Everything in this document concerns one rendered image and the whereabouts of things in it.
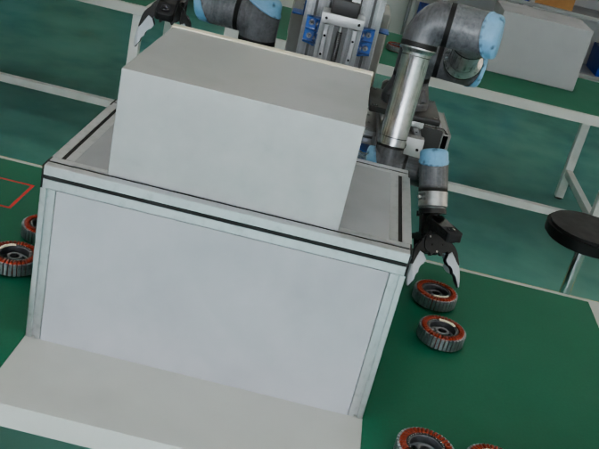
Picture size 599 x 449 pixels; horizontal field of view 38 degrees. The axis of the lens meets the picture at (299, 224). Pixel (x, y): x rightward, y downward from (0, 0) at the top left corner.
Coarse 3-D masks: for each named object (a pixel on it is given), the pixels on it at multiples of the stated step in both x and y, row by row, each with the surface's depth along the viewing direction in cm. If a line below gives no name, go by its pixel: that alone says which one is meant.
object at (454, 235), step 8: (432, 216) 221; (440, 216) 222; (432, 224) 219; (440, 224) 216; (448, 224) 218; (440, 232) 215; (448, 232) 213; (456, 232) 214; (448, 240) 213; (456, 240) 214
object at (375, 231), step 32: (96, 128) 177; (64, 160) 159; (96, 160) 162; (96, 192) 157; (128, 192) 156; (160, 192) 156; (352, 192) 176; (384, 192) 180; (224, 224) 157; (256, 224) 156; (288, 224) 155; (352, 224) 161; (384, 224) 165; (352, 256) 157; (384, 256) 156
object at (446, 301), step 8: (424, 280) 222; (432, 280) 223; (416, 288) 218; (424, 288) 221; (432, 288) 223; (440, 288) 222; (448, 288) 221; (416, 296) 217; (424, 296) 215; (432, 296) 215; (440, 296) 216; (448, 296) 217; (456, 296) 219; (424, 304) 216; (432, 304) 215; (440, 304) 215; (448, 304) 215
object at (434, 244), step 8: (424, 208) 221; (432, 208) 220; (440, 208) 221; (424, 216) 225; (424, 224) 225; (416, 232) 227; (424, 232) 221; (432, 232) 220; (416, 240) 224; (432, 240) 220; (440, 240) 221; (432, 248) 220; (440, 248) 221; (448, 248) 222; (440, 256) 221
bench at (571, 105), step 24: (288, 24) 480; (384, 48) 478; (384, 72) 444; (480, 96) 444; (504, 96) 443; (528, 96) 449; (552, 96) 461; (576, 96) 474; (576, 120) 444; (576, 144) 532; (480, 192) 469; (576, 192) 506
